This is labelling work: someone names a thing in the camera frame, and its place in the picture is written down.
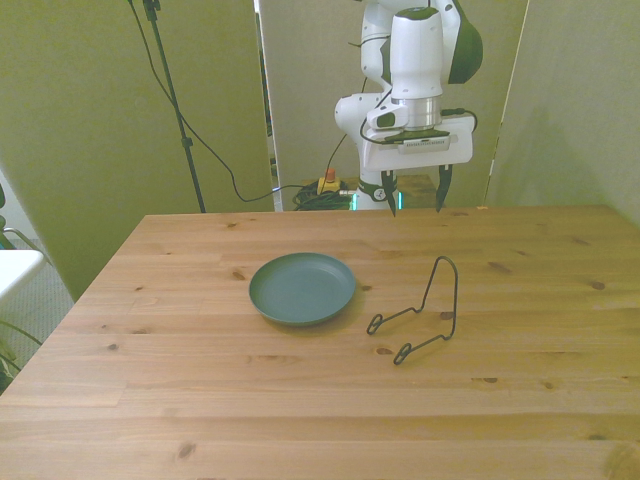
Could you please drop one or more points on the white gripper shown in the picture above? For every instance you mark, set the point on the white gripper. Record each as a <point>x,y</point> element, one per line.
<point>420,159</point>

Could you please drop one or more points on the teal round plate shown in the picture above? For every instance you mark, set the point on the teal round plate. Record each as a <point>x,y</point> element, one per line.
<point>300,290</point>

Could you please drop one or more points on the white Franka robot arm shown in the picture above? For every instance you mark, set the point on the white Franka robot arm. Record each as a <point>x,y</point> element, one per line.
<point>415,50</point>

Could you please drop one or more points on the yellow emergency stop box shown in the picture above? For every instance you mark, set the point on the yellow emergency stop box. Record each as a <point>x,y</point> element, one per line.
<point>327,186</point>

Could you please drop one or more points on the beige room divider panel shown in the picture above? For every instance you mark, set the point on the beige room divider panel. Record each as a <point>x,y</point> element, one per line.
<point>310,75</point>
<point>75,100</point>
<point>575,100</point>

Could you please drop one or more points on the white chair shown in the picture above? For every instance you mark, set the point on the white chair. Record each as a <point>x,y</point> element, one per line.
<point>15,270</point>

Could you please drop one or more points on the wrist camera on dark mount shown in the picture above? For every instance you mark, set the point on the wrist camera on dark mount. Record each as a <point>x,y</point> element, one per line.
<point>425,145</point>

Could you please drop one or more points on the black camera stand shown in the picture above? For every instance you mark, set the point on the black camera stand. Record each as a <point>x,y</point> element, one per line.
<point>187,142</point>

